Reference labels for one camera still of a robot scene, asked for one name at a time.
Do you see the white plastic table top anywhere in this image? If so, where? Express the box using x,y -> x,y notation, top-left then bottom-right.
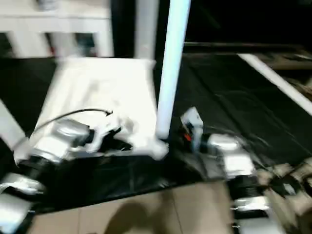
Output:
14,57 -> 170,161

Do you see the white glass door cabinet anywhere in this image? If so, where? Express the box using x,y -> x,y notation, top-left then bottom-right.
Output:
0,0 -> 114,58

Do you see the black long rail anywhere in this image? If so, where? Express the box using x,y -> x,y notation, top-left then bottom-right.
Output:
182,41 -> 312,48

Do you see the black work mat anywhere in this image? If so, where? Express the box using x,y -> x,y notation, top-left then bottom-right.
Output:
0,52 -> 312,215

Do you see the white flat strip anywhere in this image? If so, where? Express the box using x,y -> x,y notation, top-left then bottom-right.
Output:
238,53 -> 312,110

